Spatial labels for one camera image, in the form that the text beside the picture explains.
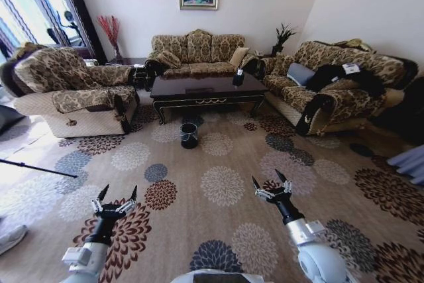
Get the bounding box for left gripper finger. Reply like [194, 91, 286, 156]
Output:
[117, 185, 138, 215]
[91, 184, 109, 214]

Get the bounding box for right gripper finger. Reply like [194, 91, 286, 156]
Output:
[251, 176, 274, 202]
[276, 168, 293, 196]

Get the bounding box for black marbled trash bin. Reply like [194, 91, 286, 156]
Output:
[179, 122, 199, 150]

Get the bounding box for floral patterned carpet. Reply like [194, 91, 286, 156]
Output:
[0, 103, 424, 283]

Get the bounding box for black tripod leg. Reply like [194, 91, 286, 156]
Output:
[0, 158, 79, 179]

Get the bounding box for person's white shoe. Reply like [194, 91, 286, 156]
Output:
[0, 224, 28, 255]

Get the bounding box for white robot front shell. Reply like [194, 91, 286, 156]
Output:
[170, 267, 266, 283]

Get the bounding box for patterned two-seat sofa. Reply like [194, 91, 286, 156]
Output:
[260, 40, 420, 137]

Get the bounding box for grey bolster pillow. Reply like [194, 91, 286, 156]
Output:
[286, 62, 315, 87]

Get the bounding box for patterned armchair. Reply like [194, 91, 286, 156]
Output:
[0, 42, 140, 139]

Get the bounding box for dark wooden coffee table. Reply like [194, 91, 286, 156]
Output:
[149, 72, 269, 125]

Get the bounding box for blue-grey cloth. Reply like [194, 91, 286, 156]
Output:
[386, 144, 424, 186]

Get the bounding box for black fluffy garment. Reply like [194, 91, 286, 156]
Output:
[305, 63, 387, 99]

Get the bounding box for patterned brown cushion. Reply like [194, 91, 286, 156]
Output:
[270, 52, 296, 77]
[156, 51, 182, 68]

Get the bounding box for dark side table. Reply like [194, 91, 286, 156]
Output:
[107, 56, 154, 91]

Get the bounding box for plain beige cushion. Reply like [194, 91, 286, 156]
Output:
[229, 46, 250, 67]

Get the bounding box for green potted plant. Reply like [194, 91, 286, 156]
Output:
[271, 23, 298, 58]

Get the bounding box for patterned three-seat sofa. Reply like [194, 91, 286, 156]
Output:
[144, 28, 262, 79]

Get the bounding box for red dried stems in vase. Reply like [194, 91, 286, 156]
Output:
[97, 15, 124, 64]

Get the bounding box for striped sheer curtain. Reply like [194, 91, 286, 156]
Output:
[0, 0, 80, 62]

